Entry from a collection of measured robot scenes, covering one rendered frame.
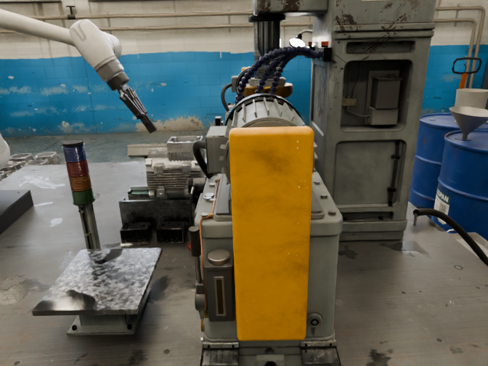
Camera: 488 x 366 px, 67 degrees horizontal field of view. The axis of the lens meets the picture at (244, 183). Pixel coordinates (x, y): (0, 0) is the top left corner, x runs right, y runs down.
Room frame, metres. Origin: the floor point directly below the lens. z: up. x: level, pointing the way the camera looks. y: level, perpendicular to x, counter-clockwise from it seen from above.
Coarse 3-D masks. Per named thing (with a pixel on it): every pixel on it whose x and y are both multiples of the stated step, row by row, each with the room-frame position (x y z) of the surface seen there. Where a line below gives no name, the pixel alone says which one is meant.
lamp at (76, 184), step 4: (68, 176) 1.03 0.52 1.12; (80, 176) 1.03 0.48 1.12; (84, 176) 1.04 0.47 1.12; (88, 176) 1.05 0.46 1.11; (72, 180) 1.03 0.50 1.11; (76, 180) 1.03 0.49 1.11; (80, 180) 1.03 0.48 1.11; (84, 180) 1.04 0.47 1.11; (88, 180) 1.05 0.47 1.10; (72, 184) 1.03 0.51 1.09; (76, 184) 1.03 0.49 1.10; (80, 184) 1.03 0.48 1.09; (84, 184) 1.03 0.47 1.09; (88, 184) 1.04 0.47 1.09; (72, 188) 1.03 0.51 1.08; (76, 188) 1.03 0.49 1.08; (80, 188) 1.03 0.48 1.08; (84, 188) 1.03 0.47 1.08; (88, 188) 1.04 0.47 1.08
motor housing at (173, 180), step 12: (156, 156) 1.31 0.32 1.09; (204, 156) 1.41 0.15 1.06; (168, 168) 1.27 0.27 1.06; (180, 168) 1.27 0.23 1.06; (192, 168) 1.28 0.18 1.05; (156, 180) 1.27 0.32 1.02; (168, 180) 1.26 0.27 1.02; (180, 180) 1.26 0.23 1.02; (156, 192) 1.30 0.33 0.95; (168, 192) 1.27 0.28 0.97; (180, 192) 1.30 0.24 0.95
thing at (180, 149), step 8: (192, 136) 1.40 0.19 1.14; (200, 136) 1.39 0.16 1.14; (168, 144) 1.30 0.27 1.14; (176, 144) 1.30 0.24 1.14; (184, 144) 1.30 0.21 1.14; (192, 144) 1.30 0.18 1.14; (168, 152) 1.30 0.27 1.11; (176, 152) 1.30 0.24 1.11; (184, 152) 1.30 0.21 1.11; (192, 152) 1.30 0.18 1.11; (184, 160) 1.30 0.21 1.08
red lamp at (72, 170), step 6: (66, 162) 1.03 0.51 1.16; (72, 162) 1.03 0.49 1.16; (78, 162) 1.03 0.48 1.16; (84, 162) 1.04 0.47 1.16; (72, 168) 1.03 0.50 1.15; (78, 168) 1.03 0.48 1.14; (84, 168) 1.04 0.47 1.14; (72, 174) 1.03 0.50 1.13; (78, 174) 1.03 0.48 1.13; (84, 174) 1.04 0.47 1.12
